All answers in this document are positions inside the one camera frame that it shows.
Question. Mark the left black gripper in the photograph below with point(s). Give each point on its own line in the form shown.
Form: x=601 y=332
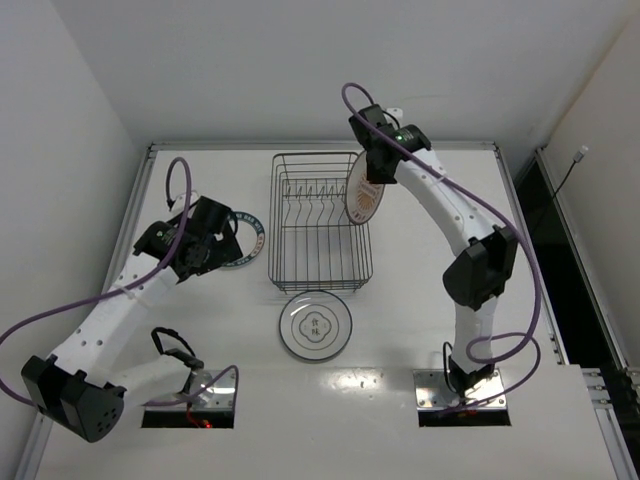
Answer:
x=220 y=248

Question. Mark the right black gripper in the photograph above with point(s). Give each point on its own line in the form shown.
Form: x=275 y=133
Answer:
x=379 y=167

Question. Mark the orange sunburst plate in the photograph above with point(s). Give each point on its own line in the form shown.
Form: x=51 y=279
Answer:
x=361 y=198

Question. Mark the wire dish rack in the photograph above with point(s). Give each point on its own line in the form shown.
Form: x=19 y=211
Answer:
x=312 y=244

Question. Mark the white plate dark rim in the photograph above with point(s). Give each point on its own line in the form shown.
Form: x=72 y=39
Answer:
x=315 y=326

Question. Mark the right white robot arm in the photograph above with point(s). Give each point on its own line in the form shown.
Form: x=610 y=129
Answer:
x=484 y=253

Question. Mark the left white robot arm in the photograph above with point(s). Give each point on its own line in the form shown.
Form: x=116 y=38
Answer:
x=76 y=385

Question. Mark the green rimmed lettered plate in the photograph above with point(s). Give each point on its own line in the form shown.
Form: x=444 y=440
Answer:
x=256 y=248

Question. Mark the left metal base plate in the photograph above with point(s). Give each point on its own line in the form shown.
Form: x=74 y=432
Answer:
x=214 y=390

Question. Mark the metal base plate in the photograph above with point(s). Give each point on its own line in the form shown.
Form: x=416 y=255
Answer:
x=432 y=393
x=214 y=390

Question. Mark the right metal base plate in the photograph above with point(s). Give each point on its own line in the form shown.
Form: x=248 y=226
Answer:
x=432 y=393

